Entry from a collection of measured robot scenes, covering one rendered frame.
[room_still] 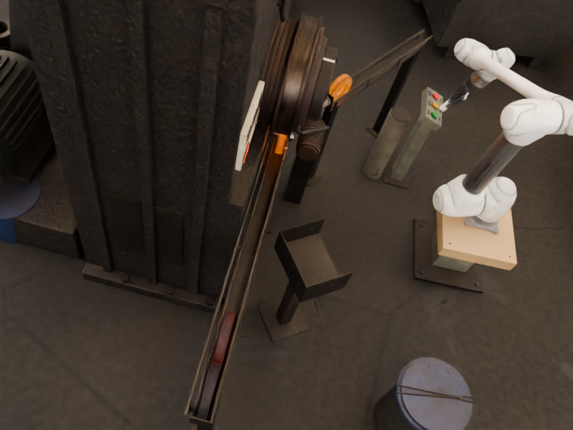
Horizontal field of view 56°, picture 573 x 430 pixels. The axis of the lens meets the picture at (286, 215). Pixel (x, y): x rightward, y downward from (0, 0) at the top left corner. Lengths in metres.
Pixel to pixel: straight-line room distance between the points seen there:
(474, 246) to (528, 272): 0.72
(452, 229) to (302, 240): 0.87
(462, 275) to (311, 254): 1.20
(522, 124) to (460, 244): 0.80
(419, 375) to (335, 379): 0.50
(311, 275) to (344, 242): 0.87
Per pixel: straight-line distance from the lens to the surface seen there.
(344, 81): 2.70
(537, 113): 2.22
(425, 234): 3.23
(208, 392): 1.81
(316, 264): 2.22
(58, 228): 2.70
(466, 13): 4.22
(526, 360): 3.17
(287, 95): 1.90
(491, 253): 2.82
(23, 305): 2.82
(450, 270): 3.17
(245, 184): 2.04
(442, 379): 2.40
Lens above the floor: 2.49
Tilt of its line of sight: 55 degrees down
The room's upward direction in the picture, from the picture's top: 18 degrees clockwise
